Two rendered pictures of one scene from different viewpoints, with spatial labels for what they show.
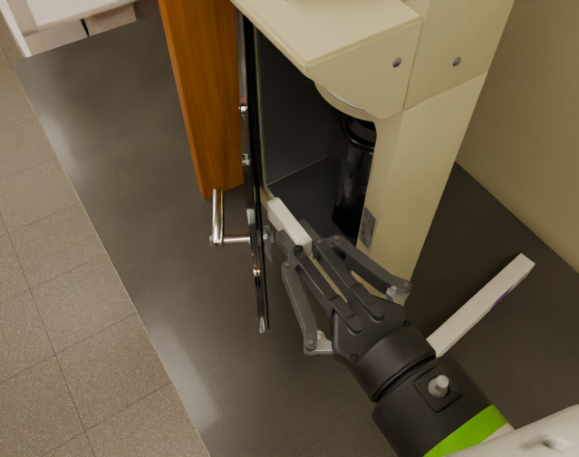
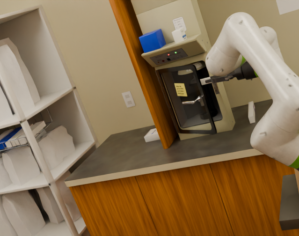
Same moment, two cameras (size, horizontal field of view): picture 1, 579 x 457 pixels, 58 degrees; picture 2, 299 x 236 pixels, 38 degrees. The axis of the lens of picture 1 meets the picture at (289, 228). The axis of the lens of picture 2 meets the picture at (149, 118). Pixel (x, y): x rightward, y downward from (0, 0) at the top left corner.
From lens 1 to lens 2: 1.97 m
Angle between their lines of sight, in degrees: 46
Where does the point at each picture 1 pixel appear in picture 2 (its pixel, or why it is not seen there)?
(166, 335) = (195, 156)
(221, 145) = (164, 125)
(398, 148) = not seen: hidden behind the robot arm
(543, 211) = (244, 99)
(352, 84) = (200, 42)
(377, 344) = not seen: hidden behind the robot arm
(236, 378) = (220, 147)
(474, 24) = (205, 35)
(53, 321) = not seen: outside the picture
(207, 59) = (153, 96)
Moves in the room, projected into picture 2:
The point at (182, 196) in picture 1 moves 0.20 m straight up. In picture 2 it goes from (161, 151) to (149, 120)
